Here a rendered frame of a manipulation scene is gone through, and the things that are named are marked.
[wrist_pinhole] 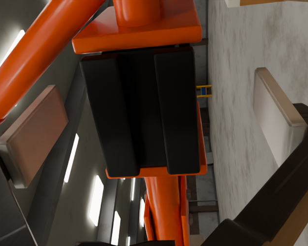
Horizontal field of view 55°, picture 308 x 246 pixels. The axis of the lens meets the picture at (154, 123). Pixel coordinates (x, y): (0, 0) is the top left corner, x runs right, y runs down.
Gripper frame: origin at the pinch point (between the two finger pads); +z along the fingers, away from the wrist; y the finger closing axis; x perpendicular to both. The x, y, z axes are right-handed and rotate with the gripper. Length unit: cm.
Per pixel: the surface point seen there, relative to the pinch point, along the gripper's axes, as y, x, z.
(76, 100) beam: -246, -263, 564
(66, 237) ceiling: -272, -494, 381
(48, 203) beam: -242, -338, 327
